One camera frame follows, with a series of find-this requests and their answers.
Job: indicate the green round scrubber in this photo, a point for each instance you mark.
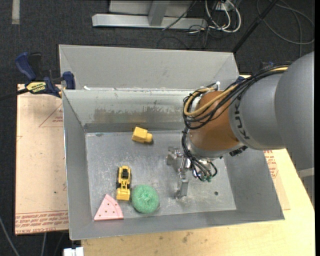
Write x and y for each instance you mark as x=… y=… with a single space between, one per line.
x=145 y=198

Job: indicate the yellow toy digger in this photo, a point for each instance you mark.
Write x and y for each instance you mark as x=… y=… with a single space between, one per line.
x=123 y=181

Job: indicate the pink wedge with dots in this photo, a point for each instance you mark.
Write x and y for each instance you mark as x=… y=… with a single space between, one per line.
x=108 y=210

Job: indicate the brown cardboard board, red print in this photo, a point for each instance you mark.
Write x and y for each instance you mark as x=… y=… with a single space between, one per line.
x=40 y=160

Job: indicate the grey metal bin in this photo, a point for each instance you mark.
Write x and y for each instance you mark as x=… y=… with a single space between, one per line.
x=150 y=160

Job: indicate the yellow toy block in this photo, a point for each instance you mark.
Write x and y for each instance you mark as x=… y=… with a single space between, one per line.
x=140 y=135

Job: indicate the black cylinder on white bracket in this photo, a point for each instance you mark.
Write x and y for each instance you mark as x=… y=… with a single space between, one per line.
x=237 y=151

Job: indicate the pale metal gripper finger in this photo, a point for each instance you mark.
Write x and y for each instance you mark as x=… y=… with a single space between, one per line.
x=183 y=188
x=172 y=155

